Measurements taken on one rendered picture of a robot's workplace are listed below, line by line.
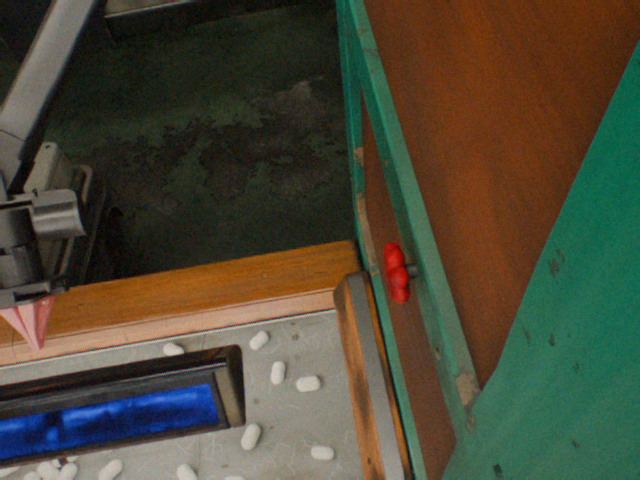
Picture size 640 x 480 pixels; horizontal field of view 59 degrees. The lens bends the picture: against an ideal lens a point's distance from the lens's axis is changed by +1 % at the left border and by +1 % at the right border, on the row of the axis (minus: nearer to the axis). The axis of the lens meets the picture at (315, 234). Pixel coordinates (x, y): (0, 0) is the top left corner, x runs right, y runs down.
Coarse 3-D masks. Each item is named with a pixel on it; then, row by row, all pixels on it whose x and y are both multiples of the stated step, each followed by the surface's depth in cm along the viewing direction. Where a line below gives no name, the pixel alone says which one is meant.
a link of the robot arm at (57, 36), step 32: (64, 0) 76; (96, 0) 77; (64, 32) 76; (32, 64) 76; (64, 64) 77; (32, 96) 76; (0, 128) 75; (32, 128) 77; (0, 160) 76; (32, 160) 81
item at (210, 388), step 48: (48, 384) 53; (96, 384) 51; (144, 384) 50; (192, 384) 51; (240, 384) 54; (0, 432) 52; (48, 432) 52; (96, 432) 52; (144, 432) 53; (192, 432) 53
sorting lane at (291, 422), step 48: (192, 336) 93; (240, 336) 92; (288, 336) 91; (336, 336) 90; (0, 384) 92; (288, 384) 87; (336, 384) 86; (240, 432) 84; (288, 432) 83; (336, 432) 82
